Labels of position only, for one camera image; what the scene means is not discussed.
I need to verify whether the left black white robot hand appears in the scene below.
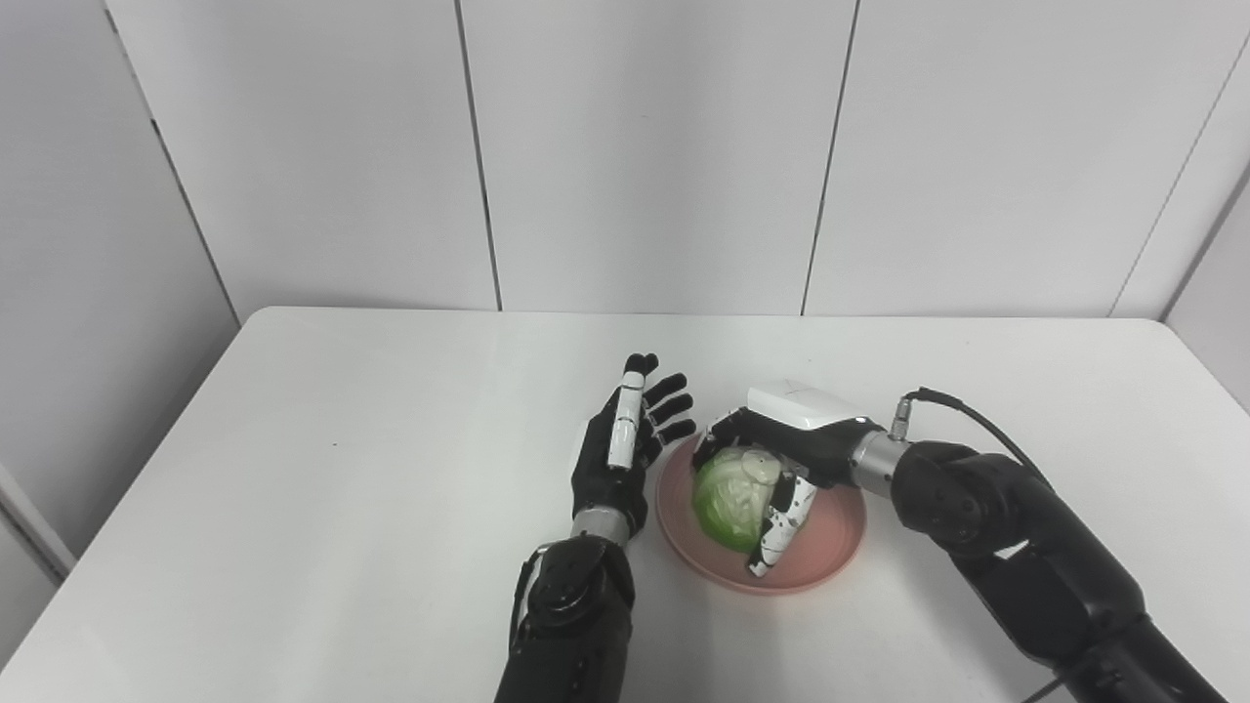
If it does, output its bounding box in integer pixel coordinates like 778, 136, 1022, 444
570, 352, 698, 545

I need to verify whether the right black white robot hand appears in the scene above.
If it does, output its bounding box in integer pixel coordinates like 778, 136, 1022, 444
692, 379, 878, 579

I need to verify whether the green white cabbage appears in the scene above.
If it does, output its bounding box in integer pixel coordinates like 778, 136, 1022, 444
692, 446, 784, 556

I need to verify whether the pink round plate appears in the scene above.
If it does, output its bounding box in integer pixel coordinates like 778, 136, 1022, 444
654, 434, 868, 597

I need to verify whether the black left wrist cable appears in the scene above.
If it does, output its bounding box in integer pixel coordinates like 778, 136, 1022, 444
509, 545, 550, 645

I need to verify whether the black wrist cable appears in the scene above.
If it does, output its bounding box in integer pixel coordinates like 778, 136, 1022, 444
888, 387, 1051, 487
509, 545, 550, 645

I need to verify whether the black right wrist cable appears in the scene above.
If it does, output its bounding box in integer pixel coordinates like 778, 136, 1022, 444
888, 387, 1051, 487

